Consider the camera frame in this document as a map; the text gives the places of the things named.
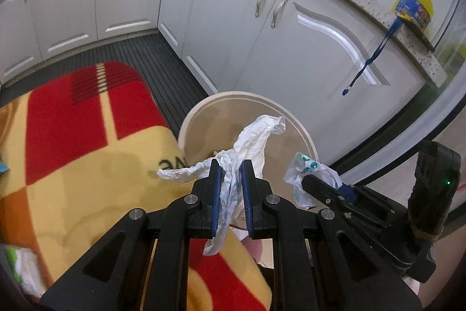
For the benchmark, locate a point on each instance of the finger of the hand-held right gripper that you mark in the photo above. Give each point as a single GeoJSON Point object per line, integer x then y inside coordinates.
{"type": "Point", "coordinates": [318, 187]}
{"type": "Point", "coordinates": [346, 190]}

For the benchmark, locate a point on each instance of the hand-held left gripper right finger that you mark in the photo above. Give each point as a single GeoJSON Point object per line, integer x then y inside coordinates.
{"type": "Point", "coordinates": [245, 201]}

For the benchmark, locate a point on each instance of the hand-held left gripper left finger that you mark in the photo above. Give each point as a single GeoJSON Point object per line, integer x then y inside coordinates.
{"type": "Point", "coordinates": [216, 198]}

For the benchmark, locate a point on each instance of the white green printed plastic wrapper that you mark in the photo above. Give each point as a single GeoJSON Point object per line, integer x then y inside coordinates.
{"type": "Point", "coordinates": [302, 169]}

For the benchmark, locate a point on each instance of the white tissue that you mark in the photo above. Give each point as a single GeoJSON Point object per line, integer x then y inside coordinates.
{"type": "Point", "coordinates": [255, 136]}

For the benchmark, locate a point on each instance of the beige plastic bin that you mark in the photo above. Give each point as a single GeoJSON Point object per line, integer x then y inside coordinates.
{"type": "Point", "coordinates": [218, 125]}

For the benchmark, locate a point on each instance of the white kitchen cabinet row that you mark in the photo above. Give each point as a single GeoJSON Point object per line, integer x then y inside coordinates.
{"type": "Point", "coordinates": [309, 52]}

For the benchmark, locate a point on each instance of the red yellow printed blanket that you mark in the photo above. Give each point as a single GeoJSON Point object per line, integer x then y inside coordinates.
{"type": "Point", "coordinates": [72, 150]}

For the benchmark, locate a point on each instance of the dark ribbed floor mat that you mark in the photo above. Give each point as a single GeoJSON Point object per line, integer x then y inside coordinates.
{"type": "Point", "coordinates": [156, 56]}

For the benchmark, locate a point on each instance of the yellow oil bottle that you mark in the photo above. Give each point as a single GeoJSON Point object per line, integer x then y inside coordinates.
{"type": "Point", "coordinates": [415, 5]}

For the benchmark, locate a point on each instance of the speckled stone countertop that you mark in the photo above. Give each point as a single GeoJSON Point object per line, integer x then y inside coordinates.
{"type": "Point", "coordinates": [366, 5]}

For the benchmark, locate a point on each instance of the white green packet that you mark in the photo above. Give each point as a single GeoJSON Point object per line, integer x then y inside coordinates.
{"type": "Point", "coordinates": [22, 267]}

